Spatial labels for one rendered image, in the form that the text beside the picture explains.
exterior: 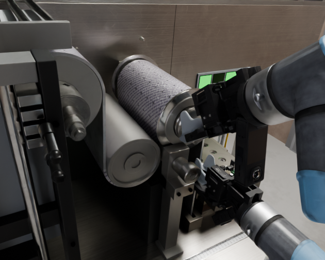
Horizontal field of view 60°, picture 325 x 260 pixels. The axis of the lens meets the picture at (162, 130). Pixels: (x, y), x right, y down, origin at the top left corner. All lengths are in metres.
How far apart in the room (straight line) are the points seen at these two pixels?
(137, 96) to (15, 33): 0.33
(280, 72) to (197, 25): 0.62
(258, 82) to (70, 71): 0.27
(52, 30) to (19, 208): 0.24
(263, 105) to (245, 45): 0.75
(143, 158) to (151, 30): 0.42
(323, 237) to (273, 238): 1.79
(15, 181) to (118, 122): 0.27
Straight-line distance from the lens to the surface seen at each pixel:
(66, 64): 0.46
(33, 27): 0.40
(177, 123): 0.56
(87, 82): 0.47
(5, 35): 0.40
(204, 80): 1.02
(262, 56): 1.19
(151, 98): 0.60
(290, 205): 2.46
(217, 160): 0.87
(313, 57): 0.33
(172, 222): 0.70
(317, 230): 2.36
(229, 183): 0.61
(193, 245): 0.80
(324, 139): 0.30
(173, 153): 0.57
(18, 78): 0.31
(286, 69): 0.35
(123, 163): 0.57
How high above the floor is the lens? 1.52
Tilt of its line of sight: 30 degrees down
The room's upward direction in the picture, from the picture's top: 4 degrees clockwise
